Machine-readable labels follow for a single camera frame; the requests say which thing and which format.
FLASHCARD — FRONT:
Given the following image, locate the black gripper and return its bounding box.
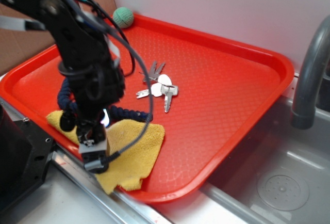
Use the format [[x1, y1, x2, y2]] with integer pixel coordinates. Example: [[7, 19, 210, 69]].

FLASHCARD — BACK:
[[58, 63, 125, 144]]

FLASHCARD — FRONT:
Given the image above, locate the yellow cloth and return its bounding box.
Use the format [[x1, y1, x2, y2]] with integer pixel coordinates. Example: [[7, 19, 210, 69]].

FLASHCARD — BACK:
[[46, 110, 166, 196]]

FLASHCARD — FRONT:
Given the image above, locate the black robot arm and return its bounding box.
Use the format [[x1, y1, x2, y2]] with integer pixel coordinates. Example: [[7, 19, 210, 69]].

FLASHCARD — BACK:
[[1, 0, 125, 146]]

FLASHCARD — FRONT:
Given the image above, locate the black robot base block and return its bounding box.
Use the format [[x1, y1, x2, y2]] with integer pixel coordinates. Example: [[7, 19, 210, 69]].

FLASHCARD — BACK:
[[1, 107, 55, 213]]

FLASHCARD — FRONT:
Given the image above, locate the silver key bunch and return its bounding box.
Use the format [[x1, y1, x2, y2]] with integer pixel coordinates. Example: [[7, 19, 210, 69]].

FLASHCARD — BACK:
[[136, 61, 178, 113]]

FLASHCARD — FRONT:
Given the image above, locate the green rubber ball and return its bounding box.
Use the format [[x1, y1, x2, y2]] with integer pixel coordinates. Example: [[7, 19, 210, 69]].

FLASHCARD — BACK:
[[112, 7, 134, 28]]

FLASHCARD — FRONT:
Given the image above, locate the brown cardboard panel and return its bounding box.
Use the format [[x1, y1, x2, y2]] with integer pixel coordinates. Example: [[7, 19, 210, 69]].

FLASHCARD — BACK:
[[0, 2, 90, 76]]

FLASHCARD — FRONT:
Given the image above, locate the red plastic tray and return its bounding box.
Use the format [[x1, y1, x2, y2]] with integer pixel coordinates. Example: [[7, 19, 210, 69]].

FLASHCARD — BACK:
[[1, 14, 294, 204]]

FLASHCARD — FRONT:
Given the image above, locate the grey plastic sink basin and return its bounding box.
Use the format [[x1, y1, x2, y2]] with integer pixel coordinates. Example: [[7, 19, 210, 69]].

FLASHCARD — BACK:
[[201, 97, 329, 223]]

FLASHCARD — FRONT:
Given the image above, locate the grey sink faucet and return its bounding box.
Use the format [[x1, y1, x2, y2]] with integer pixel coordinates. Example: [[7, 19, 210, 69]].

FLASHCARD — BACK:
[[291, 17, 329, 130]]

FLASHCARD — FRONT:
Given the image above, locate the dark blue rope piece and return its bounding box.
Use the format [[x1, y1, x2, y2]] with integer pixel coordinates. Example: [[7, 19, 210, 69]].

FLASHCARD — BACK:
[[57, 77, 153, 123]]

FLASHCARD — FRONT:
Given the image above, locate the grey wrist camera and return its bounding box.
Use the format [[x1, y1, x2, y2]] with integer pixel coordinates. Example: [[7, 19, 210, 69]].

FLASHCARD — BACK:
[[78, 140, 109, 174]]

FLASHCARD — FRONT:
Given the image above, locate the black camera cable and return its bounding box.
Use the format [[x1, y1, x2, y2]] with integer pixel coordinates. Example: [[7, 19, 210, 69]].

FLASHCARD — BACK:
[[46, 0, 155, 165]]

